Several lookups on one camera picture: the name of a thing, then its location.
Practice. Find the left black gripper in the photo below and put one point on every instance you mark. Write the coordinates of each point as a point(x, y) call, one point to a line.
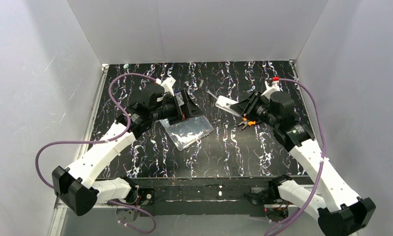
point(180, 107)

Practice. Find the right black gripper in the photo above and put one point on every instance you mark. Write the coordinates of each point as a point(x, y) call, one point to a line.
point(251, 106)

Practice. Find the white remote control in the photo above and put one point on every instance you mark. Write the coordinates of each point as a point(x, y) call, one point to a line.
point(225, 104)

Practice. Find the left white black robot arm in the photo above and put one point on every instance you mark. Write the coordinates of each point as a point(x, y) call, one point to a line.
point(77, 185)

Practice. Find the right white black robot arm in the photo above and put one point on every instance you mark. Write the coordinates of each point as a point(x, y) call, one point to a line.
point(337, 208)

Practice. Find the clear plastic screw box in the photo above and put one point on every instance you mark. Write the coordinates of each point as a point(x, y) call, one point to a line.
point(185, 133)

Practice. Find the silver open-end wrench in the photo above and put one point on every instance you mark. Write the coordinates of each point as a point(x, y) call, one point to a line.
point(211, 94)

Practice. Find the orange handled pliers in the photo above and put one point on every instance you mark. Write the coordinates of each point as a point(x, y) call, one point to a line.
point(248, 123)

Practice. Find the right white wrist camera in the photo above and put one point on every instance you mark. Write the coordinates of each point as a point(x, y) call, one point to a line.
point(272, 85)

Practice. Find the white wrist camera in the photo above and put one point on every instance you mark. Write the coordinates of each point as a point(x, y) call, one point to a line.
point(272, 85)
point(167, 84)

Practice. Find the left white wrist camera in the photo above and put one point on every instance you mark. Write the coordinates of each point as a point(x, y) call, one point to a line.
point(167, 84)

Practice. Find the black front mounting rail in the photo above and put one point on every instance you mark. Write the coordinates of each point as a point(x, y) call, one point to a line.
point(207, 196)

